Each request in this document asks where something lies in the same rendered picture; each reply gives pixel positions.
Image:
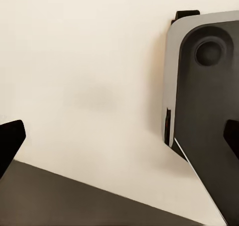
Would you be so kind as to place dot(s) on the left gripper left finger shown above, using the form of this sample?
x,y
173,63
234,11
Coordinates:
x,y
12,135

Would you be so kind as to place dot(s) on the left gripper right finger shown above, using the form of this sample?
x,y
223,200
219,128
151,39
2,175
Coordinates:
x,y
231,135

